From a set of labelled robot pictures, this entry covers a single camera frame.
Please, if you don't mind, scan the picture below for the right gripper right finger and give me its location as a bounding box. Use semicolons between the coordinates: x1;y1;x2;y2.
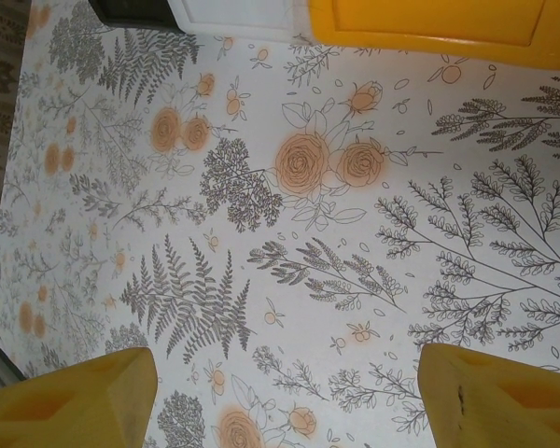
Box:
417;343;560;448

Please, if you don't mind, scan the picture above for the yellow plastic bin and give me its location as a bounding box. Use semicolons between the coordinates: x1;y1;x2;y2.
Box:
306;0;560;71

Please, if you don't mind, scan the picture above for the black plastic bin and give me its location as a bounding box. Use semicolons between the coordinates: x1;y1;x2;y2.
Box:
89;0;178;29

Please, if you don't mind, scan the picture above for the white plastic bin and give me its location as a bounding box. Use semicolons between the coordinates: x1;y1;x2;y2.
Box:
167;0;316;42

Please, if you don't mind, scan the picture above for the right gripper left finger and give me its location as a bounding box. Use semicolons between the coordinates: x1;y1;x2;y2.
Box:
0;347;159;448

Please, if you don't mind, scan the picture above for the floral patterned table cover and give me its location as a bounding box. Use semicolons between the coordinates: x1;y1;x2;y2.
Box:
0;0;560;448

